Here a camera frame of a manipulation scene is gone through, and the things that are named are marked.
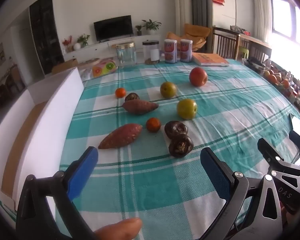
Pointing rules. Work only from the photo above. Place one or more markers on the white television cabinet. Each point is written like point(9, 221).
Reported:
point(102, 47)

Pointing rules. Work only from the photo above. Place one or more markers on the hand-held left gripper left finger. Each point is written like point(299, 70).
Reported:
point(82, 172)

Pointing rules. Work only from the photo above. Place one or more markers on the dark wooden chair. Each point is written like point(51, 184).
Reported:
point(225, 42)

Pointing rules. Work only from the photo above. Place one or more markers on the framed wall picture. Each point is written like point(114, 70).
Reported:
point(0, 54)

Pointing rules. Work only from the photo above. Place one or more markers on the white round vase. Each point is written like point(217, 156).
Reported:
point(76, 46)

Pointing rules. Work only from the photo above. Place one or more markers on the small mandarin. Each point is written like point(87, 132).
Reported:
point(153, 124)
point(120, 92)

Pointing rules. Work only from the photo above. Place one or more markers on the black bag of clutter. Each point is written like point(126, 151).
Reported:
point(255, 62)

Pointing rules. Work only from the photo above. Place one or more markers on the white cardboard box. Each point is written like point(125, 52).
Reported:
point(52, 110)

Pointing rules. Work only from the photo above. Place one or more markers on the red apple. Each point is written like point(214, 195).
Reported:
point(198, 76)

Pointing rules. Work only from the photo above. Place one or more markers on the green apple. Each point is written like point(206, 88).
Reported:
point(186, 108)

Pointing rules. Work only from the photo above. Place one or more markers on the white tower air conditioner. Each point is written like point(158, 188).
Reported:
point(182, 5)

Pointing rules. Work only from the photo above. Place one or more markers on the pile of oranges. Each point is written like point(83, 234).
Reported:
point(272, 77)

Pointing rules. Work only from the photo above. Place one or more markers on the large green potted plant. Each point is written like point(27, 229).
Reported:
point(151, 25)

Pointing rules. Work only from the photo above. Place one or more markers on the purple sweet potato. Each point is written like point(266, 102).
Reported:
point(121, 136)
point(140, 106)

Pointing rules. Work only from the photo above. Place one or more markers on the orange bean bag chair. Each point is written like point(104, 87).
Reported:
point(192, 36)

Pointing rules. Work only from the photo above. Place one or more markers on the orange book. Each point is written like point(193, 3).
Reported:
point(210, 59)

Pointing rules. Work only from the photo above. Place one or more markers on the window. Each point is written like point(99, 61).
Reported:
point(287, 17)

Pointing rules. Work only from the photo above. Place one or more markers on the white curtain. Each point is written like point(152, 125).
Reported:
point(261, 10)

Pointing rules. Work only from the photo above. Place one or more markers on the grey curtain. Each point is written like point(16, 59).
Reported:
point(201, 5)

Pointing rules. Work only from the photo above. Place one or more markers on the red flower arrangement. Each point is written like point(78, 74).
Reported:
point(68, 42)

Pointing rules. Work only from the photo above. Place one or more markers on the glass jar with gold lid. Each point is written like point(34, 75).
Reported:
point(126, 54)

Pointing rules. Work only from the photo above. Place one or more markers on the teal checked tablecloth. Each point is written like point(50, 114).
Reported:
point(152, 180)

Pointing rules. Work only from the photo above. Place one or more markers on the small dark potted plant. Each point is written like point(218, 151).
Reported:
point(139, 29)

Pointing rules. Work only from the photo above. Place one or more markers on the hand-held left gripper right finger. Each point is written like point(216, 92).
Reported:
point(216, 172)

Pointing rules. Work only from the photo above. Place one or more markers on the russet green pear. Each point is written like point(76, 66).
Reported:
point(168, 89)

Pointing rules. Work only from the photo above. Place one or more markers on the black television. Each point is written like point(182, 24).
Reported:
point(113, 28)

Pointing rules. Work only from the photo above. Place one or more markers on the clear jar with black lid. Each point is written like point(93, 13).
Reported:
point(151, 52)

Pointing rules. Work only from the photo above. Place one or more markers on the fruit print packet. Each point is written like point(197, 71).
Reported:
point(103, 68)

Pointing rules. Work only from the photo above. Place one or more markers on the red labelled tin can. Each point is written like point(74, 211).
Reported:
point(186, 50)
point(170, 51)

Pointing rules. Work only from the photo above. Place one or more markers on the dark glass cabinet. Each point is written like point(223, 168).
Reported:
point(43, 35)

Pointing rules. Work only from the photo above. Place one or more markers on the leafy plant in pot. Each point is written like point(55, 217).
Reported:
point(83, 40)

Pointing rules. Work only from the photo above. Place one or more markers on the green plastic stool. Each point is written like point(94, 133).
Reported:
point(243, 51)

